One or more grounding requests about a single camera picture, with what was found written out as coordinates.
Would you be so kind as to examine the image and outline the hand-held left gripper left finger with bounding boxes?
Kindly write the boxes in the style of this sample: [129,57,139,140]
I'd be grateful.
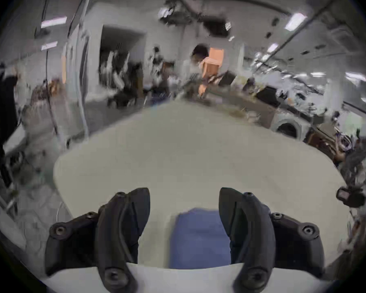
[45,187,151,293]

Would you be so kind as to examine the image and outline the blue garment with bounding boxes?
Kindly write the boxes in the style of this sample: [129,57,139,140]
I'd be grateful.
[170,208,232,270]

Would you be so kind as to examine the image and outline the washing machine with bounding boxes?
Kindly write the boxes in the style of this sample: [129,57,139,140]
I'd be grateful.
[270,113,312,141]

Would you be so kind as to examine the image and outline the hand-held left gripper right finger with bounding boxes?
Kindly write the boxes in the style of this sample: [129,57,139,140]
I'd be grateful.
[219,187,326,292]

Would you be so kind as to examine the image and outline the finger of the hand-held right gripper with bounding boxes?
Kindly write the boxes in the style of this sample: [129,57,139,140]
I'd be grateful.
[336,186,366,208]

